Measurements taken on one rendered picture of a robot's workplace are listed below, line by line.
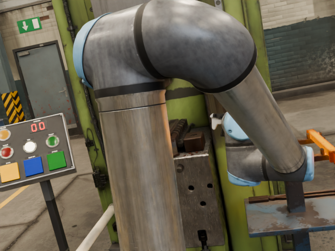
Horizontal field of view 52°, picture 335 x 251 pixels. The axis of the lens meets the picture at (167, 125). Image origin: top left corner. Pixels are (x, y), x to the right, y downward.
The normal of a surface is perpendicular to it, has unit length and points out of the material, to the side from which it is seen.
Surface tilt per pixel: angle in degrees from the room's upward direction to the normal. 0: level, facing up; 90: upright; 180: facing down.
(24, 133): 60
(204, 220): 90
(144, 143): 85
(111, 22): 48
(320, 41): 89
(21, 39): 90
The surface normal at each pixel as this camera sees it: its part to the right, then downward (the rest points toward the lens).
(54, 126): 0.11, -0.36
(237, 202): -0.18, 0.23
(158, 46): -0.28, 0.41
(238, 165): -0.49, 0.04
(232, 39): 0.49, -0.07
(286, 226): -0.19, -0.96
